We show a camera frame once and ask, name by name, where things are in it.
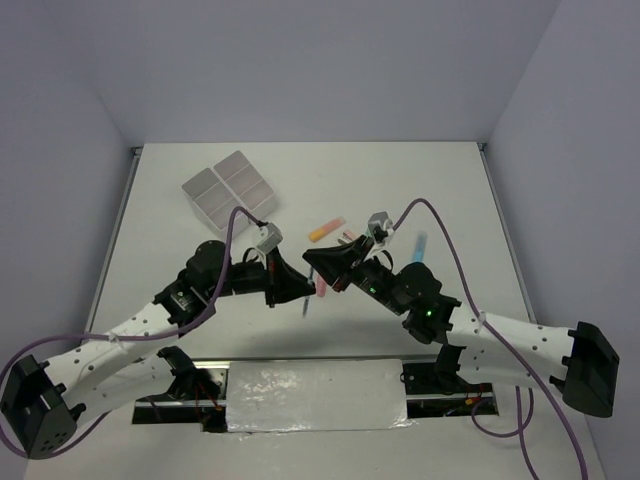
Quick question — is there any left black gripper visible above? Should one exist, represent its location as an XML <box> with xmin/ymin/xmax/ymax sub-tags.
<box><xmin>206</xmin><ymin>242</ymin><xmax>315</xmax><ymax>305</ymax></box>

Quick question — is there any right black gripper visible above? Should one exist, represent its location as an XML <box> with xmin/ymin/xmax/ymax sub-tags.
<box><xmin>301</xmin><ymin>236</ymin><xmax>405</xmax><ymax>316</ymax></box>

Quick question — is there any blue pen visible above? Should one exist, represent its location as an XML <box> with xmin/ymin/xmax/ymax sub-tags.
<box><xmin>301</xmin><ymin>267</ymin><xmax>316</xmax><ymax>318</ymax></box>

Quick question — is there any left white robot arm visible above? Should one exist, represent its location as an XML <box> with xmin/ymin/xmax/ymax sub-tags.
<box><xmin>1</xmin><ymin>241</ymin><xmax>315</xmax><ymax>460</ymax></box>

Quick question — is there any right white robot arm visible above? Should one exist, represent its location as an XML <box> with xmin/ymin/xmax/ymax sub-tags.
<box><xmin>302</xmin><ymin>236</ymin><xmax>620</xmax><ymax>418</ymax></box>

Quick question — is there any pink correction tape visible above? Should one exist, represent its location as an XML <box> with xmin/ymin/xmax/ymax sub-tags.
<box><xmin>342</xmin><ymin>230</ymin><xmax>356</xmax><ymax>242</ymax></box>

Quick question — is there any orange pink highlighter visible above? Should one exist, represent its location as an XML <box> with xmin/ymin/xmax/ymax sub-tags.
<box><xmin>308</xmin><ymin>217</ymin><xmax>346</xmax><ymax>243</ymax></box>

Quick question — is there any blue highlighter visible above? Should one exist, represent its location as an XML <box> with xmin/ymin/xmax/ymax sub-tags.
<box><xmin>411</xmin><ymin>231</ymin><xmax>428</xmax><ymax>263</ymax></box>

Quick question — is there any right white divided container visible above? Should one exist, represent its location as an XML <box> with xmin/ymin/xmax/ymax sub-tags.
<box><xmin>213</xmin><ymin>150</ymin><xmax>278</xmax><ymax>220</ymax></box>

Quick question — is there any white divided container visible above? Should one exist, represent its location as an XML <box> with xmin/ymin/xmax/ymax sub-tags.
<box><xmin>181</xmin><ymin>168</ymin><xmax>247</xmax><ymax>238</ymax></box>
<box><xmin>213</xmin><ymin>150</ymin><xmax>278</xmax><ymax>220</ymax></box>

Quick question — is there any silver foil cover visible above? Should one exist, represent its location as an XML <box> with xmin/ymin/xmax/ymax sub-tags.
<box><xmin>226</xmin><ymin>359</ymin><xmax>410</xmax><ymax>433</ymax></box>

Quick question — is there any left white divided container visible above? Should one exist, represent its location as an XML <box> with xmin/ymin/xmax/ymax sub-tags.
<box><xmin>181</xmin><ymin>168</ymin><xmax>247</xmax><ymax>238</ymax></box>

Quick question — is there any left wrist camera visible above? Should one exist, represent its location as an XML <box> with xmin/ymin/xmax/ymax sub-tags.
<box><xmin>255</xmin><ymin>222</ymin><xmax>283</xmax><ymax>255</ymax></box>

